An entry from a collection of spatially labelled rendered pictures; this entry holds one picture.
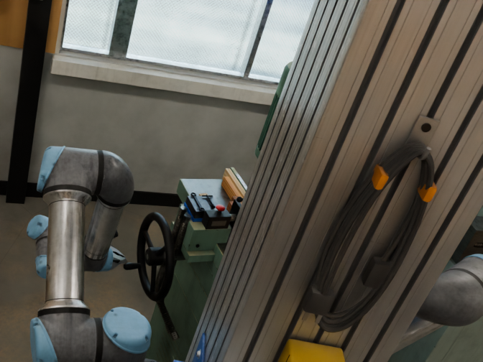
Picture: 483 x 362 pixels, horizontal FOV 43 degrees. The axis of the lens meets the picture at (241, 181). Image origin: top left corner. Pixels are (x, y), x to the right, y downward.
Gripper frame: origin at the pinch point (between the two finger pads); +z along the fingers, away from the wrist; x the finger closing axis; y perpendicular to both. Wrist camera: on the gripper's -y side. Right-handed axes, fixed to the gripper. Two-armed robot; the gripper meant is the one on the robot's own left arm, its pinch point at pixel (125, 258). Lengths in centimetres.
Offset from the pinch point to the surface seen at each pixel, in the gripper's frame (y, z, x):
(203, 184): -30.5, 18.8, -19.3
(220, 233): -30.5, 10.0, 13.6
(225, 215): -36.3, 6.9, 12.6
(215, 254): -23.8, 13.5, 15.4
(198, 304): -4.6, 24.6, 15.9
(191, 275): -7.9, 22.7, 5.7
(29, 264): 70, 26, -79
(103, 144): 16, 43, -130
